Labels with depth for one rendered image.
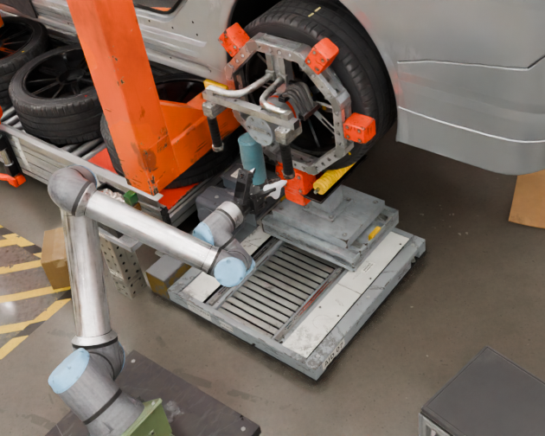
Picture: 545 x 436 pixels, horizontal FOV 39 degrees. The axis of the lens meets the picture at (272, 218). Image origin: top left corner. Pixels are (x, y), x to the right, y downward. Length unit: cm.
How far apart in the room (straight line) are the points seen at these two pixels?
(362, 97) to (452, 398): 106
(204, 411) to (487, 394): 92
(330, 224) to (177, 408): 109
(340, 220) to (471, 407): 112
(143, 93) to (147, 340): 105
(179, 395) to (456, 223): 157
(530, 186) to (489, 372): 140
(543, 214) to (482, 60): 134
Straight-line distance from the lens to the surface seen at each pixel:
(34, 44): 460
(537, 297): 332
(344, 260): 325
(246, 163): 299
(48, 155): 388
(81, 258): 252
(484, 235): 356
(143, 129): 299
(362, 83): 272
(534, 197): 376
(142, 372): 282
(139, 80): 291
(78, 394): 245
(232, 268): 230
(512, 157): 264
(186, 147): 319
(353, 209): 335
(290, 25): 277
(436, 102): 265
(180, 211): 345
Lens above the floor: 245
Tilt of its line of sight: 41 degrees down
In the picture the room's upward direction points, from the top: 10 degrees counter-clockwise
